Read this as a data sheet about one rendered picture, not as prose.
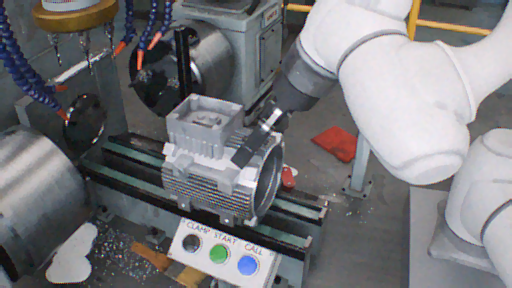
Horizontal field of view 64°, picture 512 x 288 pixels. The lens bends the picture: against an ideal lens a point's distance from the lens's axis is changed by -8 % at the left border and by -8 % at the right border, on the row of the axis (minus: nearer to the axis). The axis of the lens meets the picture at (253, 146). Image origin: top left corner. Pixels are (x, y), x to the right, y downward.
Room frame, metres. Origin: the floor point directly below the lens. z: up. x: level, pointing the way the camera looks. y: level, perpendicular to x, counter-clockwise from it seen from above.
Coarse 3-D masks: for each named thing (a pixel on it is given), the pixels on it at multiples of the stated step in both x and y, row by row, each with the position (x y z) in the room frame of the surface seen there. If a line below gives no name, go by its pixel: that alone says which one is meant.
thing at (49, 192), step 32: (32, 128) 0.65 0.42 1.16; (0, 160) 0.55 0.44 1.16; (32, 160) 0.57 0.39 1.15; (64, 160) 0.60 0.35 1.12; (0, 192) 0.49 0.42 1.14; (32, 192) 0.52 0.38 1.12; (64, 192) 0.56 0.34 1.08; (0, 224) 0.46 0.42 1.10; (32, 224) 0.48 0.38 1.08; (64, 224) 0.53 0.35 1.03; (0, 256) 0.45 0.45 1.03; (32, 256) 0.45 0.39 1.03
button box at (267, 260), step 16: (192, 224) 0.49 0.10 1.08; (176, 240) 0.47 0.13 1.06; (208, 240) 0.46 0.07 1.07; (224, 240) 0.46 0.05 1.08; (240, 240) 0.45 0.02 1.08; (176, 256) 0.45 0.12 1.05; (192, 256) 0.44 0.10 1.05; (208, 256) 0.44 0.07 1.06; (240, 256) 0.43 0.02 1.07; (256, 256) 0.43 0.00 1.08; (272, 256) 0.42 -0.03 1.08; (208, 272) 0.42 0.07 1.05; (224, 272) 0.42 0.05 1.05; (256, 272) 0.41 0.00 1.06; (272, 272) 0.42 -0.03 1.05
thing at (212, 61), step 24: (192, 24) 1.15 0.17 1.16; (144, 48) 1.06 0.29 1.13; (168, 48) 1.02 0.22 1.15; (192, 48) 1.04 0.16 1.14; (216, 48) 1.10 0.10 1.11; (144, 72) 1.03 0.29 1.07; (168, 72) 1.02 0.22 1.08; (192, 72) 0.99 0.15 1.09; (216, 72) 1.05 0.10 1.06; (144, 96) 1.06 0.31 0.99; (168, 96) 1.03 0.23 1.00
